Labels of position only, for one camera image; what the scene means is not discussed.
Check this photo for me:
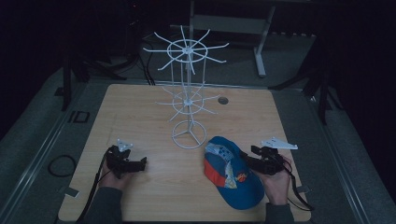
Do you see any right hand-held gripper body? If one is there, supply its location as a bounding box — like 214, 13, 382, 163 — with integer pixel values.
250, 136, 299, 177

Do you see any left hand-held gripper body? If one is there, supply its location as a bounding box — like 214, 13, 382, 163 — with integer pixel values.
106, 138, 138, 180

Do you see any blue and orange cap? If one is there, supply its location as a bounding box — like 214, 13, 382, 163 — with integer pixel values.
203, 135, 266, 211

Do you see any white wire display rack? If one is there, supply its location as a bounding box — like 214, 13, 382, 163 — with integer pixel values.
142, 25, 230, 150

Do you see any person's left hand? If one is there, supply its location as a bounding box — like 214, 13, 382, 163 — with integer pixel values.
98, 161, 136, 191

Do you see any person's right hand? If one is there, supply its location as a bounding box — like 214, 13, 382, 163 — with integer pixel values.
254, 156, 294, 207

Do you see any black tripod stand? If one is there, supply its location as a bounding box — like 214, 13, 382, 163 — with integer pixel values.
268, 36, 344, 126
61, 46, 129, 112

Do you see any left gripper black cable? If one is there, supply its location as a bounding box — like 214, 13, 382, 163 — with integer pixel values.
75, 150, 110, 224

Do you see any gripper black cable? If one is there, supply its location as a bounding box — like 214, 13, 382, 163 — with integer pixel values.
75, 150, 110, 224
280, 160, 316, 213

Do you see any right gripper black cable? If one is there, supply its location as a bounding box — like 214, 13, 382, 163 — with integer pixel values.
280, 160, 316, 213

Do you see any black cable loop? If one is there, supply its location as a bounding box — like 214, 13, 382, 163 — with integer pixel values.
47, 154, 78, 178

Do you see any white metal desk frame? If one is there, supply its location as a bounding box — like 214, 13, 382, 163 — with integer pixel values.
189, 0, 277, 78

